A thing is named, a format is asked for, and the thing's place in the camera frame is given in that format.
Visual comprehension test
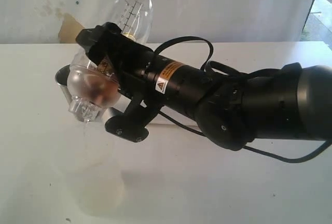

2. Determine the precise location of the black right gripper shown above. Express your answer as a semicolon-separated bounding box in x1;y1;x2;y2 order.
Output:
76;22;161;110

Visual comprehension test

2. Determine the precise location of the clear plastic measuring cup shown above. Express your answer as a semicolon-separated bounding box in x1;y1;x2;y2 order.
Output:
70;0;153;79

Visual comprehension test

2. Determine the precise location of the clear plastic shaker lid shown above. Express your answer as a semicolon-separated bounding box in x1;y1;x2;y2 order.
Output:
67;65;120;121

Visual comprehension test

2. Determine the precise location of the stainless steel cup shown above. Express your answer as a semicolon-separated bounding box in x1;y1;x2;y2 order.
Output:
55;65;104;122

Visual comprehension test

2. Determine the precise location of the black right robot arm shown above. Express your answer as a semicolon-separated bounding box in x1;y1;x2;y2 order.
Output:
76;22;331;151

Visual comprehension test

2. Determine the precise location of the brown food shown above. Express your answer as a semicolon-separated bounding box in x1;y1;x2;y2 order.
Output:
88;77;119;108

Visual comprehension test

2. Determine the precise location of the white rectangular tray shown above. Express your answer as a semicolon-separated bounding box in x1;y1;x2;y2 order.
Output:
96;95;198;127

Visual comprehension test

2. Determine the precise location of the white backdrop cloth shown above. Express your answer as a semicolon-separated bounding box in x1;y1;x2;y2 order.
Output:
1;0;313;44

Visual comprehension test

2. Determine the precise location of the wrist camera black and white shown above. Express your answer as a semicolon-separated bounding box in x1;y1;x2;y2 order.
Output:
105;96;163;143

